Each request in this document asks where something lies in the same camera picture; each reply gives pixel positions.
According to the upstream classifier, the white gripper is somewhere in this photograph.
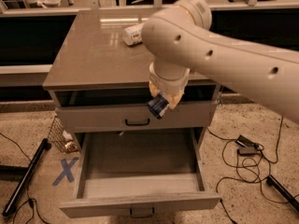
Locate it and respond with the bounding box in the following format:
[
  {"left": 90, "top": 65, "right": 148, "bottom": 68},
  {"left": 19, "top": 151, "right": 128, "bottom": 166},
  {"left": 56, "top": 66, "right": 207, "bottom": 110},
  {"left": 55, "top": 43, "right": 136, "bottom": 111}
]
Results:
[{"left": 149, "top": 62, "right": 190, "bottom": 109}]

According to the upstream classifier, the blue rxbar blueberry packet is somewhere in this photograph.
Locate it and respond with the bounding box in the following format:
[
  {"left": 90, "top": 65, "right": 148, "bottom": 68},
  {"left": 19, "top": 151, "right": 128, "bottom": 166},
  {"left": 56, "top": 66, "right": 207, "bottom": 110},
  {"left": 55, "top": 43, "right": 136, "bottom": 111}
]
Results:
[{"left": 147, "top": 93, "right": 169, "bottom": 119}]

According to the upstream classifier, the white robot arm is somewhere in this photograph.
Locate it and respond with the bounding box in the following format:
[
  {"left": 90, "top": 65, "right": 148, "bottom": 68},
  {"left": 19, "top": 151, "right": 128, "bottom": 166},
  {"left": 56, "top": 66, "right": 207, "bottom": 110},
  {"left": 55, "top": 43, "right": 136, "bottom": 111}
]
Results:
[{"left": 141, "top": 0, "right": 299, "bottom": 123}]

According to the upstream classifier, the closed grey top drawer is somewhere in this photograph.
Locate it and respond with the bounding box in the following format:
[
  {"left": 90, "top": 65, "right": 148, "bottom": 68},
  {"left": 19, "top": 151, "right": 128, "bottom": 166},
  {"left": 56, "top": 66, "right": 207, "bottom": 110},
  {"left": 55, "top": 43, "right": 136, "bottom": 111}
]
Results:
[{"left": 56, "top": 102, "right": 216, "bottom": 133}]

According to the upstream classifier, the grey drawer cabinet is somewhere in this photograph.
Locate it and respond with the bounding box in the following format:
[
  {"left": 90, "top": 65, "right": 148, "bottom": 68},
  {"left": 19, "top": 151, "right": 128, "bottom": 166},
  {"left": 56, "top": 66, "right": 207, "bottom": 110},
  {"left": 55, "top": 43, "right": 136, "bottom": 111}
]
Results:
[{"left": 43, "top": 7, "right": 220, "bottom": 144}]

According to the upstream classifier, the open grey middle drawer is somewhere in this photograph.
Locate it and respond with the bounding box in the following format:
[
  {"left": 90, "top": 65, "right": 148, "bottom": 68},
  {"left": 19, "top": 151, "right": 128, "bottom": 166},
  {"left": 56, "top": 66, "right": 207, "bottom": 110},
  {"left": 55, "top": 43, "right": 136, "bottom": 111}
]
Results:
[{"left": 60, "top": 128, "right": 221, "bottom": 218}]

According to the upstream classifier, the lying white plastic bottle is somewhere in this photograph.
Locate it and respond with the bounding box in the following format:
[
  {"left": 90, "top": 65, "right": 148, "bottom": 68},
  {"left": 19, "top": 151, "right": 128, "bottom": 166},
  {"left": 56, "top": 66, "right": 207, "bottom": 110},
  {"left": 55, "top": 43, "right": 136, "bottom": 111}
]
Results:
[{"left": 122, "top": 23, "right": 143, "bottom": 46}]

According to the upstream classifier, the black power adapter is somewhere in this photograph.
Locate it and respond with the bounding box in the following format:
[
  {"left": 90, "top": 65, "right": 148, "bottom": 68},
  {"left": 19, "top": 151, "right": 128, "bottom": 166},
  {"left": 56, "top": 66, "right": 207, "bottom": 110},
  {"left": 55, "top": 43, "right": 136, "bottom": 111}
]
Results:
[{"left": 235, "top": 135, "right": 258, "bottom": 156}]

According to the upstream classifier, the blue tape cross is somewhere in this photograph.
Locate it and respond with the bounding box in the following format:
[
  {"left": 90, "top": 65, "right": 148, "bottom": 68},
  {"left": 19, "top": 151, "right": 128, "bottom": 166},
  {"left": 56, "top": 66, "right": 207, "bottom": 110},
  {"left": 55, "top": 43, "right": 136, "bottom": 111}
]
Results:
[{"left": 52, "top": 157, "right": 78, "bottom": 186}]

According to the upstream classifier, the black bar right floor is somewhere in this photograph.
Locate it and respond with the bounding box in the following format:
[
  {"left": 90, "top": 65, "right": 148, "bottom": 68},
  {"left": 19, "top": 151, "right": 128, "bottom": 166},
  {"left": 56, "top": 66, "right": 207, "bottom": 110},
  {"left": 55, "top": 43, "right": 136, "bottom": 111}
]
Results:
[{"left": 266, "top": 175, "right": 299, "bottom": 212}]

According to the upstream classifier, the black bar floor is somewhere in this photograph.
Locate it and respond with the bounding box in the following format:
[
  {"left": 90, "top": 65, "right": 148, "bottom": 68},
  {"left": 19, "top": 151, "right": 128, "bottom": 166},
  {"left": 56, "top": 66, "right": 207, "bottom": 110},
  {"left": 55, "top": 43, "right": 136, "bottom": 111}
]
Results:
[
  {"left": 2, "top": 138, "right": 51, "bottom": 217},
  {"left": 266, "top": 175, "right": 299, "bottom": 212}
]

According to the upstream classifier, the black bar left floor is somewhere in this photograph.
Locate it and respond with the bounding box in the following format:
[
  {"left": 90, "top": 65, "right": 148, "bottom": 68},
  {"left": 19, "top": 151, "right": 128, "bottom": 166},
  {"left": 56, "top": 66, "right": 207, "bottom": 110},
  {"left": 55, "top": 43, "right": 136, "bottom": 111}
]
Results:
[{"left": 2, "top": 138, "right": 51, "bottom": 217}]

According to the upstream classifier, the black drawer handle top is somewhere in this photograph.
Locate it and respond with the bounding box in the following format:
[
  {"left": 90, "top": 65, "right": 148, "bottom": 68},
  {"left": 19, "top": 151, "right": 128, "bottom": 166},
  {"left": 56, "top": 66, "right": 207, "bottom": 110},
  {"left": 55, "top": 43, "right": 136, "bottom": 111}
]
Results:
[{"left": 124, "top": 119, "right": 150, "bottom": 127}]

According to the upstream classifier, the wire mesh basket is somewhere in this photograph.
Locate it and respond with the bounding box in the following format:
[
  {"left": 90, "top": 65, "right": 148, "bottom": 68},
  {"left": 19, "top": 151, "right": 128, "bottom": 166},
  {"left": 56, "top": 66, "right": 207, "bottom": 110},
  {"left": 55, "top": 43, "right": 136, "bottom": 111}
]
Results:
[{"left": 48, "top": 116, "right": 78, "bottom": 153}]

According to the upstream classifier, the metal drawer handle bottom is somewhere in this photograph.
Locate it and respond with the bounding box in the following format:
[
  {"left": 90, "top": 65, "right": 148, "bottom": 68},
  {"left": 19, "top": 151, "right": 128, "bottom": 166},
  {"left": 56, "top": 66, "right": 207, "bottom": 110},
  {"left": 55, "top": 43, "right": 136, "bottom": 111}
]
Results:
[{"left": 129, "top": 207, "right": 155, "bottom": 218}]

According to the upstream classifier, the black floor cable left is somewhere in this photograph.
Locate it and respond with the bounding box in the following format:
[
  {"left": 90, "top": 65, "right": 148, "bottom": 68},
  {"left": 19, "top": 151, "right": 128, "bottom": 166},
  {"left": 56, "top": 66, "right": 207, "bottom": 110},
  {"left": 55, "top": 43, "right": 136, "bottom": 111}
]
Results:
[{"left": 0, "top": 132, "right": 50, "bottom": 224}]

